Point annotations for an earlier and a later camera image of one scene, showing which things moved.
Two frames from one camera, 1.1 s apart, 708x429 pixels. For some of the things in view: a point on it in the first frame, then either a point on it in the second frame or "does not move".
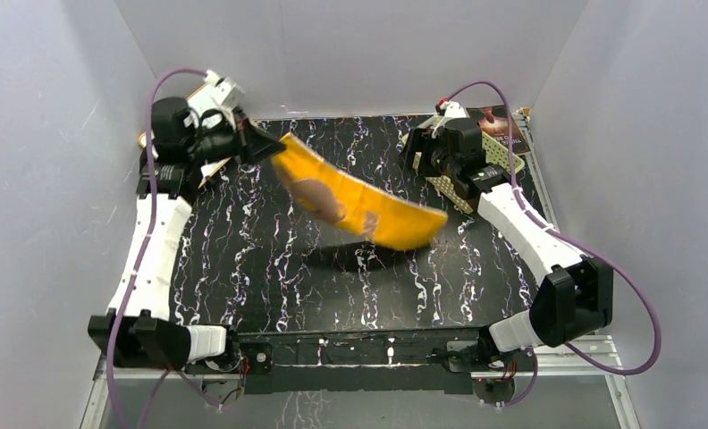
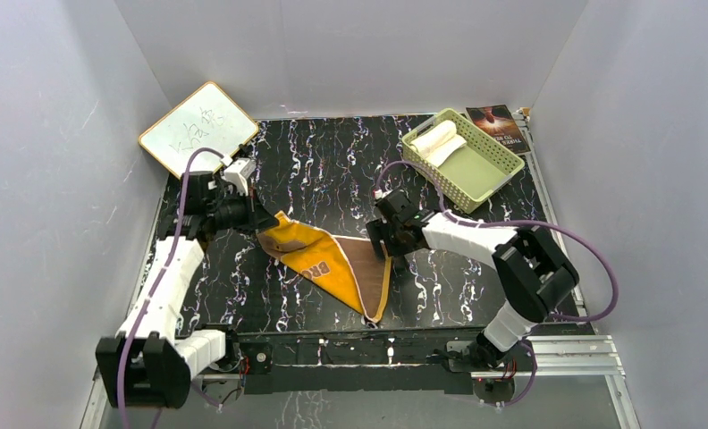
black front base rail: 366,363 does not move
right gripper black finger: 423,140 -> 378,231
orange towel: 384,216 -> 348,266
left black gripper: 257,147 -> 257,217
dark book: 494,122 does not move
